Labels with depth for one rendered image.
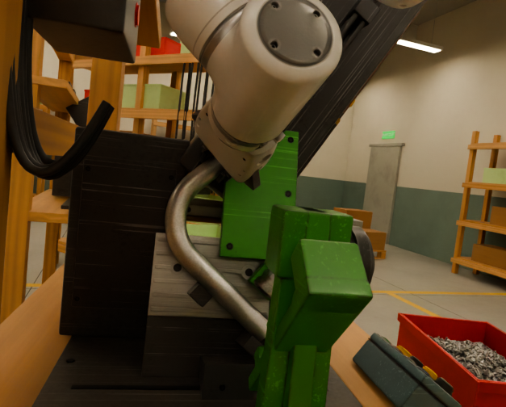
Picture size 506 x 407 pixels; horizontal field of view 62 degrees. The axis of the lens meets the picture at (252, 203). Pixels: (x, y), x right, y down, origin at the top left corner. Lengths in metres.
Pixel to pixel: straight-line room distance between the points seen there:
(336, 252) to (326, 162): 10.54
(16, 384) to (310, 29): 0.58
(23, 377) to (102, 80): 0.96
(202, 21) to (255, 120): 0.09
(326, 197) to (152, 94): 7.64
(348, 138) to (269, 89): 10.87
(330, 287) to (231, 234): 0.32
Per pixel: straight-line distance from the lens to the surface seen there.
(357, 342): 0.87
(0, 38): 0.51
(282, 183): 0.66
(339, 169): 11.08
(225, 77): 0.38
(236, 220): 0.63
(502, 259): 6.82
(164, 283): 0.64
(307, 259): 0.35
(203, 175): 0.60
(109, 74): 1.44
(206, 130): 0.52
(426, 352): 0.93
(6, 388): 0.69
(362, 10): 0.75
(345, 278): 0.35
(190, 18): 0.39
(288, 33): 0.34
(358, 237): 0.41
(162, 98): 3.89
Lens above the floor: 1.20
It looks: 4 degrees down
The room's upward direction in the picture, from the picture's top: 7 degrees clockwise
